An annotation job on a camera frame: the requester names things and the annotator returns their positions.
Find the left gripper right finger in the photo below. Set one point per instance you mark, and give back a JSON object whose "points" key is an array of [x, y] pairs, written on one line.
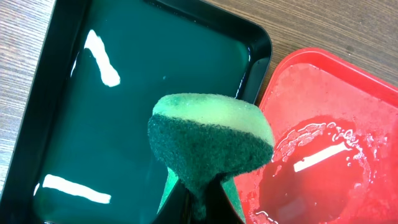
{"points": [[219, 209]]}

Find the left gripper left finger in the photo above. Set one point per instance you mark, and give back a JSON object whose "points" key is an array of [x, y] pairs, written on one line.
{"points": [[178, 208]]}

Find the black water tray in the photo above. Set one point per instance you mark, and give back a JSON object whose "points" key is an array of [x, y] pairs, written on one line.
{"points": [[82, 153]]}

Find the green yellow sponge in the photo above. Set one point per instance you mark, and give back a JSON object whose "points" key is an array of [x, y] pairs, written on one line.
{"points": [[206, 137]]}

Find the red plastic tray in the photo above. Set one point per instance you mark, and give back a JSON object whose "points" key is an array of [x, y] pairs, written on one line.
{"points": [[335, 157]]}

